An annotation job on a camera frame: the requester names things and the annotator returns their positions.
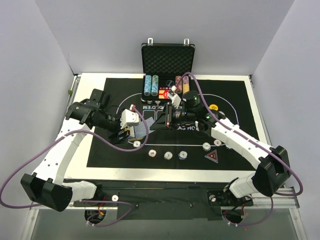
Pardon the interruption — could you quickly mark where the yellow big blind button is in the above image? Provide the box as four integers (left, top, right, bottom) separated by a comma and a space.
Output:
209, 104, 219, 111

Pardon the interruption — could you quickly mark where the blue playing card deck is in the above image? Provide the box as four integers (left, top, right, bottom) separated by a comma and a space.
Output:
124, 124, 147, 142

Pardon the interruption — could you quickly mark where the blue chip stack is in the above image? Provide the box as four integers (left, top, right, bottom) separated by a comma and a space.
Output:
178, 151, 188, 160

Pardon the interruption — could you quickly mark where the red triangular dealer marker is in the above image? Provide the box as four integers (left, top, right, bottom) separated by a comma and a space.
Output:
204, 150, 219, 163

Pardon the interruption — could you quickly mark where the grey chip stack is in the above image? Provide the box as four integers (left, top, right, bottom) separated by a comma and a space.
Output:
163, 151, 173, 160

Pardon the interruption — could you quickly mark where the red chip stack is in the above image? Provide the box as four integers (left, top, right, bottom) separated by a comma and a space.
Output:
148, 149, 157, 158

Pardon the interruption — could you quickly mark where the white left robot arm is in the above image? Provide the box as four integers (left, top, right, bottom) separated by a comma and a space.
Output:
20, 89, 120, 212

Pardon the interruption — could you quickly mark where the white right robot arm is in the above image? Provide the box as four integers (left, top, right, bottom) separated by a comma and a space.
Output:
150, 90, 291, 205

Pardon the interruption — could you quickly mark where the red playing card box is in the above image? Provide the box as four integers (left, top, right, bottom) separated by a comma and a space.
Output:
158, 87, 171, 100

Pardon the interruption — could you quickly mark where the black dealer button in case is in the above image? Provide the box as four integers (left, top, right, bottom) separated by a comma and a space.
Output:
166, 80, 175, 87

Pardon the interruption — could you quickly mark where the dark red chip row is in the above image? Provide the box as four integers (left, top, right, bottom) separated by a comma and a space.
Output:
175, 75, 183, 94

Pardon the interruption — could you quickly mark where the green grey chip row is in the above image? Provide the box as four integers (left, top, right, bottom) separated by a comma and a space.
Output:
151, 75, 159, 96

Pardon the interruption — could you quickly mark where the light blue chip row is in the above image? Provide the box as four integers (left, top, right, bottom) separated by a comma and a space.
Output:
143, 75, 152, 97

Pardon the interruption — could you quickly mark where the purple and orange chip row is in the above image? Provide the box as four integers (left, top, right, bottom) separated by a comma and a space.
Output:
182, 75, 190, 95

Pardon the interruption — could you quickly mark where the black aluminium poker case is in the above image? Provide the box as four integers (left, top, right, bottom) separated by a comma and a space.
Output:
141, 38, 196, 104

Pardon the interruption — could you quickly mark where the black poker felt mat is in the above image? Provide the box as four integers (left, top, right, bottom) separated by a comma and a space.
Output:
86, 78, 259, 171

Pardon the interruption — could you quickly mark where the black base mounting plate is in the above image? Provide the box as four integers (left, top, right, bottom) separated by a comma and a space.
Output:
75, 180, 253, 221

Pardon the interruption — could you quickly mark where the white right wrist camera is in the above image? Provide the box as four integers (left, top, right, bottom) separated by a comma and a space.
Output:
167, 85, 181, 109

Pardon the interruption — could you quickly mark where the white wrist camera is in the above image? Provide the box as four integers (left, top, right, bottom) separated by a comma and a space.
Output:
120, 109, 140, 129
167, 85, 181, 109

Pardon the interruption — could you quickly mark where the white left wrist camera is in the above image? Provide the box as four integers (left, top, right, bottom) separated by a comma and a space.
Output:
120, 109, 140, 129

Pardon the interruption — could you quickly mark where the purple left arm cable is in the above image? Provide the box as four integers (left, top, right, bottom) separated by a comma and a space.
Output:
0, 104, 150, 228

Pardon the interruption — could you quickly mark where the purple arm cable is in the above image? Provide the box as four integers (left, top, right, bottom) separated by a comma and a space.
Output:
0, 104, 150, 228
176, 71, 305, 227

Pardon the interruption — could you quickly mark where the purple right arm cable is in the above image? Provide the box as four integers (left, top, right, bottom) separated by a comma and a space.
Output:
176, 71, 305, 227

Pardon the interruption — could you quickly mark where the aluminium front rail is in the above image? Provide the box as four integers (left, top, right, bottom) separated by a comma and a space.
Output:
29, 187, 300, 211

